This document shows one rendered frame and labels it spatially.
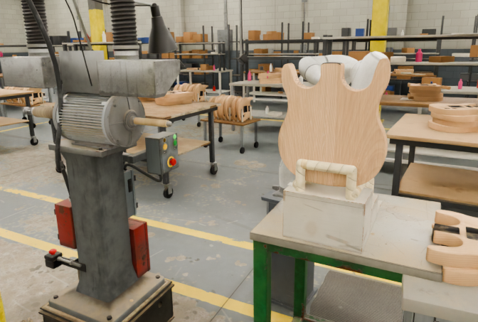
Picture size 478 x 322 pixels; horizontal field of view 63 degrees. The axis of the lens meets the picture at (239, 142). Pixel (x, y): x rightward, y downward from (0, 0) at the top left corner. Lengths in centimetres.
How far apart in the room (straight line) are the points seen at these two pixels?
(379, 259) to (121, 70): 117
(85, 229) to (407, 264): 152
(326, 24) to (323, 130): 1153
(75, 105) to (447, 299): 163
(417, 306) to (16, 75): 192
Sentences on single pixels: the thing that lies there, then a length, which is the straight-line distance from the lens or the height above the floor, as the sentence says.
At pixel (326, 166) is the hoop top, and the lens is 127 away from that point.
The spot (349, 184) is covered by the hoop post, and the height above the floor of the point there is 115.
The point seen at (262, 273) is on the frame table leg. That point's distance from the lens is 150.
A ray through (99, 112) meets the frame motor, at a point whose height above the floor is 130.
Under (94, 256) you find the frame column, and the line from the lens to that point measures 219.
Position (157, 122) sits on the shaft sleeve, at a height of 125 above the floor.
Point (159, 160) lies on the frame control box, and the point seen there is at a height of 100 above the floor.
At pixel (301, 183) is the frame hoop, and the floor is 113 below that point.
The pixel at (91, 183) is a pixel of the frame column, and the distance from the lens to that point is 201.
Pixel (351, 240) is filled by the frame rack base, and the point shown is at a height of 97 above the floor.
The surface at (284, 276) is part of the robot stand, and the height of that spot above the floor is 21.
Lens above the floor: 158
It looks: 14 degrees down
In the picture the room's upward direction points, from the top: 1 degrees counter-clockwise
